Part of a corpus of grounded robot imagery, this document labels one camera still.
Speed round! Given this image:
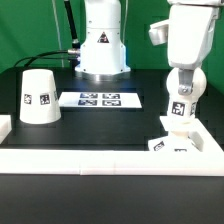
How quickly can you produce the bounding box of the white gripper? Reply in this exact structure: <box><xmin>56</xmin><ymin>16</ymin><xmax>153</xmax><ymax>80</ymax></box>
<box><xmin>167</xmin><ymin>3</ymin><xmax>220</xmax><ymax>96</ymax></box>

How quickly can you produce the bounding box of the white lamp bulb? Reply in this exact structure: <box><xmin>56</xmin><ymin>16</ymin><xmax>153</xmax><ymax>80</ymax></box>
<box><xmin>166</xmin><ymin>67</ymin><xmax>207</xmax><ymax>121</ymax></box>

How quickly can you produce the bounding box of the white lamp base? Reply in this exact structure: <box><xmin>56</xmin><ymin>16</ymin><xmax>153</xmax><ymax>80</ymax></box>
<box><xmin>148</xmin><ymin>116</ymin><xmax>199</xmax><ymax>152</ymax></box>

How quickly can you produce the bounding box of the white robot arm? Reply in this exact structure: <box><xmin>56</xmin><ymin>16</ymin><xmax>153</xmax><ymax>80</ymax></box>
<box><xmin>76</xmin><ymin>0</ymin><xmax>224</xmax><ymax>96</ymax></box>

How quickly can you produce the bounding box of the white lamp shade cone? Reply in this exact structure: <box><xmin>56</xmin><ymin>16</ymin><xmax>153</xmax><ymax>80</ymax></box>
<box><xmin>20</xmin><ymin>69</ymin><xmax>61</xmax><ymax>124</ymax></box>

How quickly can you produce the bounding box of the white marker tag sheet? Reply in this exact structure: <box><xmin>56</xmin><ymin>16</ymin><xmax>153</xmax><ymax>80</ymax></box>
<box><xmin>59</xmin><ymin>92</ymin><xmax>141</xmax><ymax>109</ymax></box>

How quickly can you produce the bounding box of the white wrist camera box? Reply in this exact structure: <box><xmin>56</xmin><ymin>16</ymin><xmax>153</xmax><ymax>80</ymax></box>
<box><xmin>148</xmin><ymin>20</ymin><xmax>169</xmax><ymax>46</ymax></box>

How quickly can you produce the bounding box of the white foam border frame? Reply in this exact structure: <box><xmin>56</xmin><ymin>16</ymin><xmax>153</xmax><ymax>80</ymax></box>
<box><xmin>0</xmin><ymin>114</ymin><xmax>224</xmax><ymax>177</ymax></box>

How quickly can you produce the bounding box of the black cable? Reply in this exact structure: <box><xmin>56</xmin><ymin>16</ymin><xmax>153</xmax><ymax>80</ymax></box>
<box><xmin>13</xmin><ymin>49</ymin><xmax>83</xmax><ymax>69</ymax></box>

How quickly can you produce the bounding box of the grey thin cable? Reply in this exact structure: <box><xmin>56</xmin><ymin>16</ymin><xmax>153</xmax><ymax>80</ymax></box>
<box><xmin>51</xmin><ymin>0</ymin><xmax>65</xmax><ymax>69</ymax></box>

